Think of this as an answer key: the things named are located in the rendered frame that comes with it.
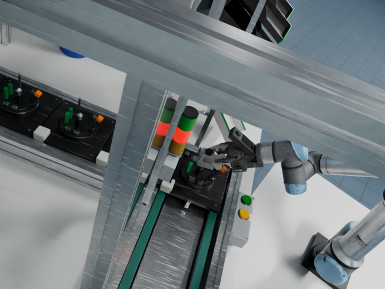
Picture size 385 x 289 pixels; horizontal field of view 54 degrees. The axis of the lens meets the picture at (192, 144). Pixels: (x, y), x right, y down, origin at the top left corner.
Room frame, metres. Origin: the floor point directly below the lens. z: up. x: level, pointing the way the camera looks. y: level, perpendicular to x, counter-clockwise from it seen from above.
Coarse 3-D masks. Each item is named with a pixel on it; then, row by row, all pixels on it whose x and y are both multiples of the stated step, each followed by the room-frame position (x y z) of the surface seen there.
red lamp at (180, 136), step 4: (176, 128) 0.79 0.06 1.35; (176, 132) 0.78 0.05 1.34; (180, 132) 0.78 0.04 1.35; (184, 132) 0.78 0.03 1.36; (188, 132) 0.79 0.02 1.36; (176, 136) 0.78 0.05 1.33; (180, 136) 0.78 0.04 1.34; (184, 136) 0.78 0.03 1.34; (188, 136) 0.80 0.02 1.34; (176, 140) 0.78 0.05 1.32; (180, 140) 0.78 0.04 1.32; (184, 140) 0.79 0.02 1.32
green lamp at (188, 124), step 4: (180, 116) 0.79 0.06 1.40; (184, 116) 0.78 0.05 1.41; (180, 120) 0.78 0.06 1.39; (184, 120) 0.78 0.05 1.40; (188, 120) 0.78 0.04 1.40; (192, 120) 0.79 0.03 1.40; (196, 120) 0.80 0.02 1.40; (180, 124) 0.78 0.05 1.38; (184, 124) 0.78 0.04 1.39; (188, 124) 0.78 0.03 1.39; (192, 124) 0.79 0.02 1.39; (180, 128) 0.78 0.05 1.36; (184, 128) 0.78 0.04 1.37; (188, 128) 0.78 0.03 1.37; (192, 128) 0.80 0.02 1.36
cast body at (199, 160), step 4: (204, 148) 1.01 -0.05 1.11; (204, 152) 0.99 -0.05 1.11; (208, 152) 0.99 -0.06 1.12; (212, 152) 1.00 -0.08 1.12; (196, 156) 1.00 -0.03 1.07; (200, 156) 1.00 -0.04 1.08; (204, 156) 0.98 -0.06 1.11; (208, 156) 0.98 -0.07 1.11; (192, 160) 0.99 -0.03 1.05; (196, 160) 0.99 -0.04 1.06; (200, 160) 0.98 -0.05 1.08; (200, 164) 0.98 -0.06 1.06; (204, 164) 0.98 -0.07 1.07; (208, 164) 0.98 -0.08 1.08; (208, 168) 0.98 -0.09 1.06; (212, 168) 0.98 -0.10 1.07
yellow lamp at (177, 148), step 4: (172, 140) 0.78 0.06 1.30; (172, 144) 0.78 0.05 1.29; (176, 144) 0.78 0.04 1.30; (180, 144) 0.78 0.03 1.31; (184, 144) 0.79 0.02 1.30; (168, 148) 0.79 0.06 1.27; (172, 148) 0.78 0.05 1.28; (176, 148) 0.78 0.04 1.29; (180, 148) 0.78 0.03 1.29; (172, 152) 0.78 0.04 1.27; (176, 152) 0.78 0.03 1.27; (180, 152) 0.79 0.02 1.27
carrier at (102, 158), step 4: (112, 136) 1.01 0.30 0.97; (108, 140) 0.98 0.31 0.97; (108, 144) 0.96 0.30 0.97; (104, 148) 0.94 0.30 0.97; (108, 148) 0.95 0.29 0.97; (100, 152) 0.90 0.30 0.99; (104, 152) 0.90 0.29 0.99; (108, 152) 0.93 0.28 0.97; (100, 156) 0.88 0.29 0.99; (104, 156) 0.89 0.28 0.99; (108, 156) 0.89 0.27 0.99; (96, 160) 0.86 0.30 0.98; (100, 160) 0.86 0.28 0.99; (104, 160) 0.87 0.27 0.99; (100, 164) 0.86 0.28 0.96; (104, 164) 0.86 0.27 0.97
